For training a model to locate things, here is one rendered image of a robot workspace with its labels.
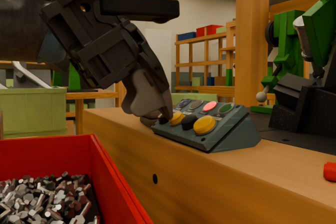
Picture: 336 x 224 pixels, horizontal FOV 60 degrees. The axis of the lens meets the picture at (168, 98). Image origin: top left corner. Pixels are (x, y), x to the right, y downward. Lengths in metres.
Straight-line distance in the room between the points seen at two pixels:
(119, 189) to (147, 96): 0.21
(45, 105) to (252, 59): 0.78
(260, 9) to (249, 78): 0.26
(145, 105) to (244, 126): 0.13
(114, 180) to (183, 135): 0.20
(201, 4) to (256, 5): 8.54
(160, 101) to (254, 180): 0.17
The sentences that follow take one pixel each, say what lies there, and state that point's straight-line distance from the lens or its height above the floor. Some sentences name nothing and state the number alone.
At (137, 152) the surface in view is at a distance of 0.53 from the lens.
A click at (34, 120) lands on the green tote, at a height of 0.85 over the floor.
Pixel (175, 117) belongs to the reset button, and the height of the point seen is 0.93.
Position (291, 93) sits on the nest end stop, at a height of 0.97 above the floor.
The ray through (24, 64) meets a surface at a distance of 1.45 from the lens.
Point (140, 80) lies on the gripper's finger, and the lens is 0.38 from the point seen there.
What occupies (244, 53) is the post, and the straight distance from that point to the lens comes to 1.17.
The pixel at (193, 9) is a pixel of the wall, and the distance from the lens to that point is 9.47.
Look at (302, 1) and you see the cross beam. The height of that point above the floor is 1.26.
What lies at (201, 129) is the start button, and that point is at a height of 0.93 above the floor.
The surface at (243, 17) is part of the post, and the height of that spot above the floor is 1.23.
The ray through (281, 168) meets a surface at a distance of 0.32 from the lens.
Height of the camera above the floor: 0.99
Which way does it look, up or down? 3 degrees down
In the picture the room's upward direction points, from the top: straight up
